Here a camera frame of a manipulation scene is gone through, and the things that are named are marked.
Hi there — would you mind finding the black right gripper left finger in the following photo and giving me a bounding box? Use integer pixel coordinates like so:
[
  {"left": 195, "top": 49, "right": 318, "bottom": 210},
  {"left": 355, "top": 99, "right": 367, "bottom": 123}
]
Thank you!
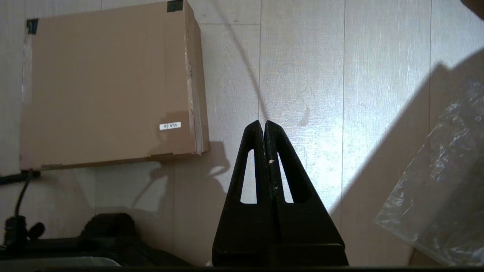
[{"left": 212, "top": 120, "right": 273, "bottom": 267}]

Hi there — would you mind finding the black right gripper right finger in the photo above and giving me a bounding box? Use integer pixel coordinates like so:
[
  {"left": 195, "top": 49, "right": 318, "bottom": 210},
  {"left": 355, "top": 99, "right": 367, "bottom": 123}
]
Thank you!
[{"left": 265, "top": 120, "right": 349, "bottom": 267}]

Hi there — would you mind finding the brown cardboard shoe box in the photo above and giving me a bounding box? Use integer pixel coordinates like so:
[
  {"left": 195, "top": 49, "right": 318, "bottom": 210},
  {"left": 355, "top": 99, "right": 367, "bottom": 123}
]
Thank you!
[{"left": 20, "top": 0, "right": 211, "bottom": 171}]

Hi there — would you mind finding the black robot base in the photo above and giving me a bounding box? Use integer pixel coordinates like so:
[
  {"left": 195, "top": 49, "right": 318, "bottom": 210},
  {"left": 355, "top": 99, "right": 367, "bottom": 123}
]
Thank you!
[{"left": 0, "top": 213, "right": 191, "bottom": 269}]

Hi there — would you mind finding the clear crinkled plastic sheet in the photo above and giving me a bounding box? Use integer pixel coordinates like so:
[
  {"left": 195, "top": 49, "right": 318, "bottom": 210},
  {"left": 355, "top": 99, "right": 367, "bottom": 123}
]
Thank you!
[{"left": 375, "top": 77, "right": 484, "bottom": 267}]

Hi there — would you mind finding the thin black cable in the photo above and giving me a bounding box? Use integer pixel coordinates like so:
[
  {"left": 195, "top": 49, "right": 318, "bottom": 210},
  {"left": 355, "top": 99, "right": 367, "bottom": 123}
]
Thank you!
[{"left": 14, "top": 178, "right": 34, "bottom": 219}]

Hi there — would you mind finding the black corrugated cable conduit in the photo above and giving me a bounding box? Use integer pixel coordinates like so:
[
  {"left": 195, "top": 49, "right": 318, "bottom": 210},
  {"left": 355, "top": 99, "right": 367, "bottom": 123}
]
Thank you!
[{"left": 0, "top": 171, "right": 41, "bottom": 185}]

